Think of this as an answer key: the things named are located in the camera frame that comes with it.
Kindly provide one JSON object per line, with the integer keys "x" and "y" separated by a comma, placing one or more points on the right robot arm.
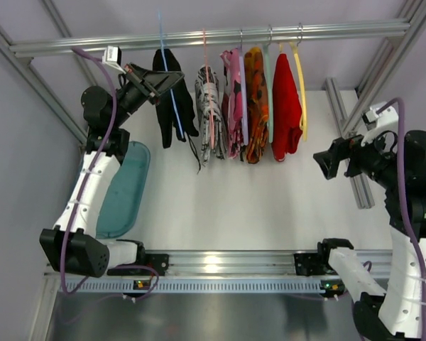
{"x": 397, "y": 311}

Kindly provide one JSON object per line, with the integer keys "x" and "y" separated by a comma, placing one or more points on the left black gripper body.
{"x": 142, "y": 82}

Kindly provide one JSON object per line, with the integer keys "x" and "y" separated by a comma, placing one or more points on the teal plastic bin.
{"x": 123, "y": 198}

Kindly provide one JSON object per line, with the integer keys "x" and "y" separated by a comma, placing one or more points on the aluminium hanging rail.
{"x": 237, "y": 36}

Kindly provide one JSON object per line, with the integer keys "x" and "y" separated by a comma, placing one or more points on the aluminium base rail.
{"x": 190, "y": 263}

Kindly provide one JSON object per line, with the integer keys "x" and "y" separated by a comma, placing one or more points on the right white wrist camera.
{"x": 379, "y": 119}

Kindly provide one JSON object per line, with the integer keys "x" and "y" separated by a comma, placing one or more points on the mint green hanger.
{"x": 269, "y": 82}

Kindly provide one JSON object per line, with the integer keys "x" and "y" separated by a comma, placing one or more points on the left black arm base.
{"x": 156, "y": 261}

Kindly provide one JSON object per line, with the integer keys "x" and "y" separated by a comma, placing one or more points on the orange patterned garment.
{"x": 257, "y": 105}

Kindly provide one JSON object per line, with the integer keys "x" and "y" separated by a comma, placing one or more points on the pink patterned garment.
{"x": 232, "y": 109}

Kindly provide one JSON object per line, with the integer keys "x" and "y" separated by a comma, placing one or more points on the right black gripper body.
{"x": 347, "y": 155}

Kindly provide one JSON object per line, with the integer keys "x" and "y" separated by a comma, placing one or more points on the black white patterned garment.
{"x": 202, "y": 108}

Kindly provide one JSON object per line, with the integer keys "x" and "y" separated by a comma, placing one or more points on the yellow hanger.
{"x": 294, "y": 47}

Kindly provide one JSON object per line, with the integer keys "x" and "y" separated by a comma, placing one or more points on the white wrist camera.
{"x": 379, "y": 119}
{"x": 112, "y": 58}

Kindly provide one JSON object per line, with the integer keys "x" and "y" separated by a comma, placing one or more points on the black trousers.
{"x": 175, "y": 112}

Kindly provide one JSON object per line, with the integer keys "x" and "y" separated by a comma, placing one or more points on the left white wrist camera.
{"x": 112, "y": 58}

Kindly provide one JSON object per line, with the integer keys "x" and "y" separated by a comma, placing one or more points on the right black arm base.
{"x": 311, "y": 264}

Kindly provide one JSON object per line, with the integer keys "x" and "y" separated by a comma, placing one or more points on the aluminium frame post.
{"x": 64, "y": 76}
{"x": 390, "y": 55}

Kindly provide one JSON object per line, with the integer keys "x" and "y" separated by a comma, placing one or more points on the red garment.
{"x": 287, "y": 111}

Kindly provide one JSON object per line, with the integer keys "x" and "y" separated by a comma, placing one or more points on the grey slotted cable duct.
{"x": 170, "y": 285}

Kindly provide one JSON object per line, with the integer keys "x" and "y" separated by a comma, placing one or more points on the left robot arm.
{"x": 71, "y": 245}

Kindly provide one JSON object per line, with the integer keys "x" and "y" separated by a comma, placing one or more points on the left aluminium frame post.
{"x": 64, "y": 76}

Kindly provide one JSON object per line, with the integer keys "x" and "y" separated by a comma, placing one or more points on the lilac hanger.
{"x": 245, "y": 128}

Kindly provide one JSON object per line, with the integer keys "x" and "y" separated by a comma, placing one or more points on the pink hanger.
{"x": 209, "y": 93}

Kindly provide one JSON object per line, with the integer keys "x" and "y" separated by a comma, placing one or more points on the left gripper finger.
{"x": 162, "y": 82}
{"x": 138, "y": 76}

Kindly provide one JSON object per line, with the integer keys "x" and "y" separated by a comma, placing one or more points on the right aluminium frame post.
{"x": 390, "y": 55}

